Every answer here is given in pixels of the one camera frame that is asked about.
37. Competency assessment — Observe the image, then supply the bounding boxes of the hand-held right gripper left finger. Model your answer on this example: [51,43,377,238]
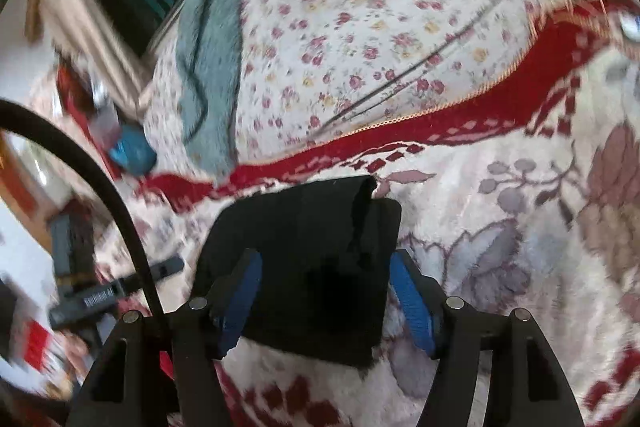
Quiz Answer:
[65,249,263,427]

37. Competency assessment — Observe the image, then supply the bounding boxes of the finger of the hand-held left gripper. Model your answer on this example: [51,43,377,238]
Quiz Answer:
[124,256,184,296]

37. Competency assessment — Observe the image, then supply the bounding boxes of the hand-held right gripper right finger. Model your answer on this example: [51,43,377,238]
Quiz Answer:
[390,249,586,427]

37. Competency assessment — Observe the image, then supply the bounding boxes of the black pants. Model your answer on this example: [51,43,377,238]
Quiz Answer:
[192,175,403,368]

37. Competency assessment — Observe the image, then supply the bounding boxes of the dark grey object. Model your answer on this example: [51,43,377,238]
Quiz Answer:
[50,213,97,289]

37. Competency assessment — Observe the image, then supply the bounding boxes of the red floral plush blanket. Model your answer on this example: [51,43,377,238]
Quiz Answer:
[30,0,640,427]

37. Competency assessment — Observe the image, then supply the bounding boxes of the blue object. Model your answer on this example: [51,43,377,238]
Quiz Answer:
[107,124,157,175]

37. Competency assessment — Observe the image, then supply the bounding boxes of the grey-blue fleece cloth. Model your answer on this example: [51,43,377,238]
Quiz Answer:
[177,0,266,178]

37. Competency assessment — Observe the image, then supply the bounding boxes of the beige curtain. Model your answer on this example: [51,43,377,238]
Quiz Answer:
[27,0,156,118]

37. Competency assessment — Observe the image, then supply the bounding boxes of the floral bed sheet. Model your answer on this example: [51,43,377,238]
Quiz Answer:
[140,0,601,158]

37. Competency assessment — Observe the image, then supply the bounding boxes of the white flat device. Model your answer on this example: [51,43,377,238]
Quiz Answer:
[617,9,640,38]

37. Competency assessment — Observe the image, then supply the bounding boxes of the black braided cable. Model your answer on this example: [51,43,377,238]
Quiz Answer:
[0,99,168,343]

